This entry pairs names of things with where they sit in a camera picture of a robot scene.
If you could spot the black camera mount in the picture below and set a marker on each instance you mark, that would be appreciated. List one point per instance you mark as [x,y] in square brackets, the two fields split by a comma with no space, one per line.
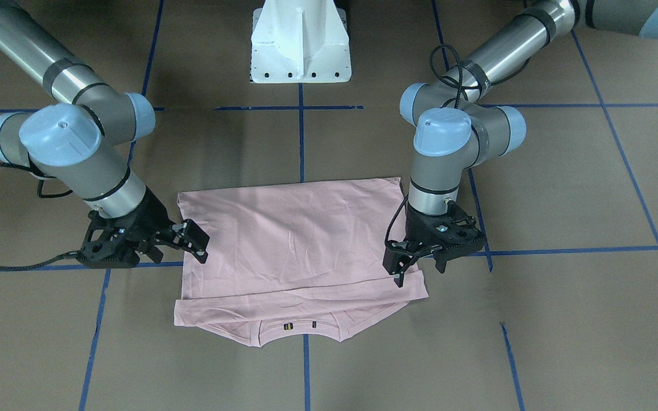
[462,236]
[107,244]

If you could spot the pink Snoopy t-shirt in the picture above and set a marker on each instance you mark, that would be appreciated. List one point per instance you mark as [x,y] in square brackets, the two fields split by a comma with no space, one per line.
[293,259]

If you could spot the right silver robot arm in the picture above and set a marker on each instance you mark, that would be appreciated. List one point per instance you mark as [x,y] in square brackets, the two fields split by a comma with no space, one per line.
[75,141]

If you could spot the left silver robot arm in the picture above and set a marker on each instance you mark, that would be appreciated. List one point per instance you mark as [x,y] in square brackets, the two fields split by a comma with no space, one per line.
[453,133]

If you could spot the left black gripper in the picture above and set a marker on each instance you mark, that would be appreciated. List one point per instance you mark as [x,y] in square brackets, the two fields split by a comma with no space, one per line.
[418,228]

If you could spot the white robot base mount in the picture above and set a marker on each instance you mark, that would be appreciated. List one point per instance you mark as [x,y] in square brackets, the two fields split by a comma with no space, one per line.
[300,42]

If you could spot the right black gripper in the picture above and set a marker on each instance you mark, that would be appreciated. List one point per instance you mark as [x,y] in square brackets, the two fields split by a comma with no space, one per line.
[149,216]

